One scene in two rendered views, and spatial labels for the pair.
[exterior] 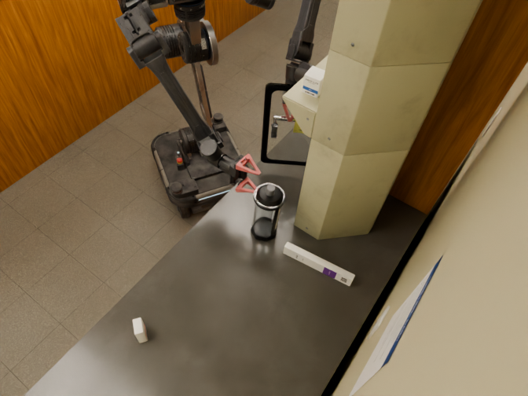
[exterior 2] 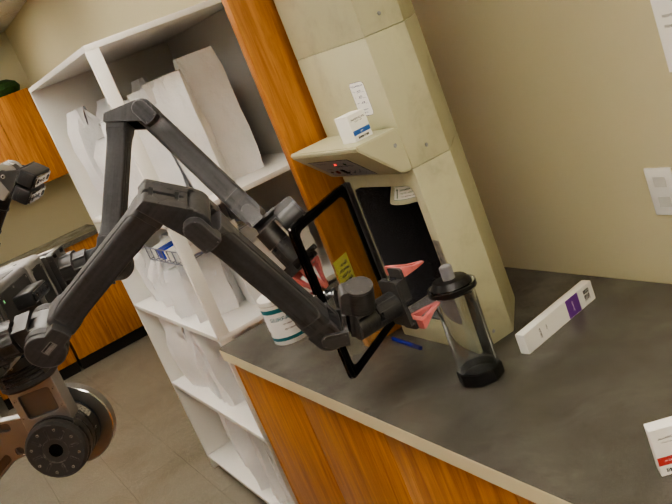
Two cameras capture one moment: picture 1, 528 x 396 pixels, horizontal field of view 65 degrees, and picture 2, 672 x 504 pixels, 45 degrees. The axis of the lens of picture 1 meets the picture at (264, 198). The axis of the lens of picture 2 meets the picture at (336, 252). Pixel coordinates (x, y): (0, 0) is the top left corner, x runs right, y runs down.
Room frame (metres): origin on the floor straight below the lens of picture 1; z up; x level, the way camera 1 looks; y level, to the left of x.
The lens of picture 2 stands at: (0.13, 1.47, 1.77)
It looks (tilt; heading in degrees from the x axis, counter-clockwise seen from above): 15 degrees down; 302
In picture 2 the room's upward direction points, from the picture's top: 22 degrees counter-clockwise
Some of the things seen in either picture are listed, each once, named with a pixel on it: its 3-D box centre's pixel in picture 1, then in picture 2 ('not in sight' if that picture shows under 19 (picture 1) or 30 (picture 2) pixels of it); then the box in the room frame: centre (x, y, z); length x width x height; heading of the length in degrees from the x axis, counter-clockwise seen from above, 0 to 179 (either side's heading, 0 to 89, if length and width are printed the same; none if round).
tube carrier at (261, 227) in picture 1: (266, 213); (465, 328); (0.84, -0.01, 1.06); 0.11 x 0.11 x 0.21
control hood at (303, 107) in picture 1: (324, 89); (347, 161); (1.04, -0.16, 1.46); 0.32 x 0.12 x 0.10; 148
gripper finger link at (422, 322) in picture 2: (247, 183); (419, 306); (0.89, 0.06, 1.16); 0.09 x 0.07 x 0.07; 58
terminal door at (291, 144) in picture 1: (302, 129); (346, 278); (1.14, -0.12, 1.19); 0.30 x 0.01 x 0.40; 91
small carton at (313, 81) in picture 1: (314, 82); (353, 126); (0.97, -0.12, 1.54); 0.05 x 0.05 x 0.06; 63
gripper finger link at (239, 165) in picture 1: (247, 170); (407, 277); (0.89, 0.06, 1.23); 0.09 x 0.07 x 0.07; 58
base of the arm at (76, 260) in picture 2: not in sight; (76, 267); (1.71, 0.12, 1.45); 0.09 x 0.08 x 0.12; 118
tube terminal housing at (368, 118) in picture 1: (366, 147); (425, 182); (0.95, -0.31, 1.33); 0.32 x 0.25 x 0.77; 148
